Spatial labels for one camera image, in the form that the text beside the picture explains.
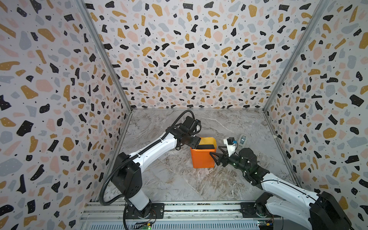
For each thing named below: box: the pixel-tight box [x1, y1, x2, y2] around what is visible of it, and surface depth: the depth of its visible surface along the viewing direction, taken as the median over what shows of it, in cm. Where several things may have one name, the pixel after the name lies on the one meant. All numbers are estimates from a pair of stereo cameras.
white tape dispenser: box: [238, 133, 248, 148], surface depth 100 cm
